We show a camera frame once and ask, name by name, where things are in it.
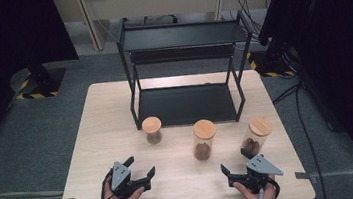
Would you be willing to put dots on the small glass jar wooden lid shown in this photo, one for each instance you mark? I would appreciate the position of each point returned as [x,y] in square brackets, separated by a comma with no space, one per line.
[151,124]

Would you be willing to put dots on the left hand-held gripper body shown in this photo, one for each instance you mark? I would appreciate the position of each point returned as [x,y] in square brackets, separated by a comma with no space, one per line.
[121,176]

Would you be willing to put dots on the tall glass jar wooden lid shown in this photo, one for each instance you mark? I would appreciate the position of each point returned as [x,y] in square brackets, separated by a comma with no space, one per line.
[204,129]
[260,126]

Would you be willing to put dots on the stand base with hazard tape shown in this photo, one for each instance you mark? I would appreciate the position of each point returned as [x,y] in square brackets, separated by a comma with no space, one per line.
[269,65]
[40,85]

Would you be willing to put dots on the black curtain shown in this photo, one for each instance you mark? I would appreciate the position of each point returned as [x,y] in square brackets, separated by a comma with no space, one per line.
[5,31]
[342,43]

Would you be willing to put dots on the black metal shelf rack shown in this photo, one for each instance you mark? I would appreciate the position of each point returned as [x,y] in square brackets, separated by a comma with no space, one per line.
[185,105]

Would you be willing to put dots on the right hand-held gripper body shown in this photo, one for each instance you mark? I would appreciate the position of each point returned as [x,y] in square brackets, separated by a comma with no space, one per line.
[261,167]

